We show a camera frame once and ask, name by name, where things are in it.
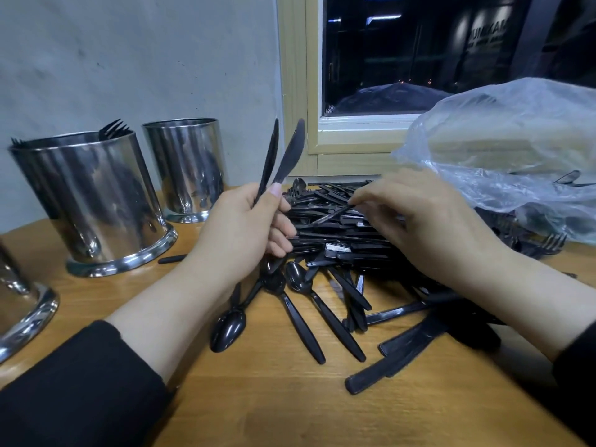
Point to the person's right hand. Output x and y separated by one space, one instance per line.
438 228

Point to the clear plastic bag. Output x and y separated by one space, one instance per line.
512 144

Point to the dark parked car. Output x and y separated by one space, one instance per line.
391 97

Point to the person's left forearm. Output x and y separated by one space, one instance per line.
93 377

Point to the person's left hand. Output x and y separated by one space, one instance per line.
237 237

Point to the person's right forearm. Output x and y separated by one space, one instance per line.
549 312

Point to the pile of black plastic cutlery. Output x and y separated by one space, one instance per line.
372 265

